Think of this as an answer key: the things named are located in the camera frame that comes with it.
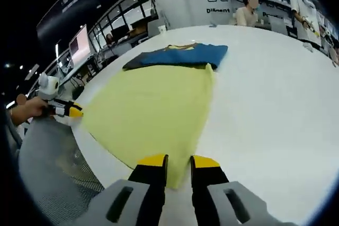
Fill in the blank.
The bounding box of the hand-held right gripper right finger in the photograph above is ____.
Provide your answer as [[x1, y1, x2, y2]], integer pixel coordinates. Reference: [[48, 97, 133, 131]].
[[190, 155, 292, 226]]

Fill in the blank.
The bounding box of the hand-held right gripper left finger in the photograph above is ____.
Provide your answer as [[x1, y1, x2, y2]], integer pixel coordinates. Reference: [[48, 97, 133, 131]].
[[84, 153, 169, 226]]

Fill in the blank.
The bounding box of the yellow blue grey garment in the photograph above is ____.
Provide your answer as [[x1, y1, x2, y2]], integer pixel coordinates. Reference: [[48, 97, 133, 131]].
[[80, 42, 229, 191]]

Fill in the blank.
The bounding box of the person's left hand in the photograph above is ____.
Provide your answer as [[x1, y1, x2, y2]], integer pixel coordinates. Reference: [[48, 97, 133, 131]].
[[27, 96, 55, 117]]

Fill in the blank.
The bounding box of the pink-lit computer monitor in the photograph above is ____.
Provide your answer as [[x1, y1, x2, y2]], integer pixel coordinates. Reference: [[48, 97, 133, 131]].
[[68, 24, 91, 64]]

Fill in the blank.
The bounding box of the grey mesh office chair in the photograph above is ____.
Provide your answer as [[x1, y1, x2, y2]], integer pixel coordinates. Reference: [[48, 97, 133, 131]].
[[17, 118, 105, 222]]

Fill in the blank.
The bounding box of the large dark hanging screen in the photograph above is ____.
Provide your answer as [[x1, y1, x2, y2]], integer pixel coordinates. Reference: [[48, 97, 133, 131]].
[[35, 0, 102, 50]]

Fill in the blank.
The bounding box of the grey laptop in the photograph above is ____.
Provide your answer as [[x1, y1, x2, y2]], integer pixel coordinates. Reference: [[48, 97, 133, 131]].
[[270, 19, 288, 35]]

